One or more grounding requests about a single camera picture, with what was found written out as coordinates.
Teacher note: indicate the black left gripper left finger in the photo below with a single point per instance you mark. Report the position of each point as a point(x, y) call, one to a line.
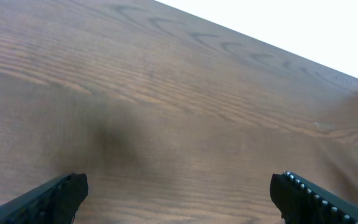
point(54, 202)

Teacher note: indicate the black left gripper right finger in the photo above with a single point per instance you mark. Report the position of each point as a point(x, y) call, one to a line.
point(303, 202)

